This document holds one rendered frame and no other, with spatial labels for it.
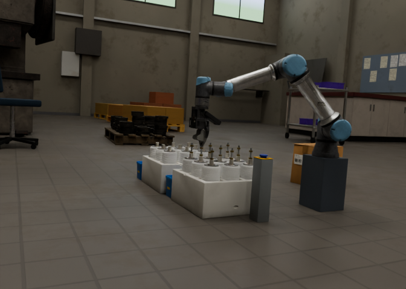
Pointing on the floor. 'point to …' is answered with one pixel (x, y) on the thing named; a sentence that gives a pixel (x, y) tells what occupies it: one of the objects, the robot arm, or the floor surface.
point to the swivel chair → (14, 117)
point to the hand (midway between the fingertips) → (202, 144)
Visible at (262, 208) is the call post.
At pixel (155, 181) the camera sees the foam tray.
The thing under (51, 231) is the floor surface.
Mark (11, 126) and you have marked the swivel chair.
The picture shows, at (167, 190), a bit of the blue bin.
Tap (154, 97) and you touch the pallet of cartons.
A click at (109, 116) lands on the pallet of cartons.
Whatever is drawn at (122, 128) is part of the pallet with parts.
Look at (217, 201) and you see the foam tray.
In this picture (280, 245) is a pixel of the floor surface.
